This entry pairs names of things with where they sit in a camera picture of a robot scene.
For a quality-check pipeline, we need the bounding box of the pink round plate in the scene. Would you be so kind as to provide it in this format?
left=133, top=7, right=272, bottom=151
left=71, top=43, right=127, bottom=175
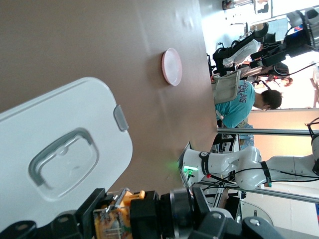
left=160, top=47, right=183, bottom=87

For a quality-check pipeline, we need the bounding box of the orange push-button switch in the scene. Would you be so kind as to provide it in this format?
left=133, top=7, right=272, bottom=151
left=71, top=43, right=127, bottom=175
left=93, top=188, right=198, bottom=239

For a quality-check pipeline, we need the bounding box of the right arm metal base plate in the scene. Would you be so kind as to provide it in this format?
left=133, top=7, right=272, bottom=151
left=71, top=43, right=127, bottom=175
left=176, top=140, right=193, bottom=187

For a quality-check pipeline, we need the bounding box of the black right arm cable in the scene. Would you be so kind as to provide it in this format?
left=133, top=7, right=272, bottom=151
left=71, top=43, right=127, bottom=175
left=194, top=62, right=319, bottom=187

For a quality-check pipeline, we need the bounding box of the black office chair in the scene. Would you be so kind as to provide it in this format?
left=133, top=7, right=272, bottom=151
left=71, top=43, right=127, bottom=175
left=211, top=22, right=270, bottom=76

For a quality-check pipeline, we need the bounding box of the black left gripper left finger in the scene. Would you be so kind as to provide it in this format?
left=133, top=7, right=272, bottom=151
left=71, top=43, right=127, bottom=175
left=0, top=188, right=108, bottom=239

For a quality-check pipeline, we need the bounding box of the person in teal shirt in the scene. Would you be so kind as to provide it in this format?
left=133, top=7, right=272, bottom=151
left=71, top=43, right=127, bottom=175
left=214, top=79, right=284, bottom=129

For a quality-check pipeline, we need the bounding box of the white mesh chair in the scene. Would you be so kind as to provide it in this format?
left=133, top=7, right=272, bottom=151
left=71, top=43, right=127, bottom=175
left=213, top=69, right=242, bottom=103

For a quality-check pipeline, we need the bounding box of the aluminium frame post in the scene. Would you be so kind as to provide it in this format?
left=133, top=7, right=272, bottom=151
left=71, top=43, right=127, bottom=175
left=199, top=183, right=319, bottom=204
left=216, top=127, right=319, bottom=137

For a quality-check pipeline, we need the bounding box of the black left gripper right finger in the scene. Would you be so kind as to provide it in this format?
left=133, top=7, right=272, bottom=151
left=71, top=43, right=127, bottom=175
left=191, top=186, right=285, bottom=239

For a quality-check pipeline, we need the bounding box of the white lidded container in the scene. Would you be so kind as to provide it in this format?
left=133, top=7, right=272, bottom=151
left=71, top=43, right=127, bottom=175
left=0, top=76, right=134, bottom=228

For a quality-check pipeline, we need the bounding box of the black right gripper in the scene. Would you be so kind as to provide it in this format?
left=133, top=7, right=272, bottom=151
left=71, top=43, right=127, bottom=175
left=249, top=32, right=314, bottom=69

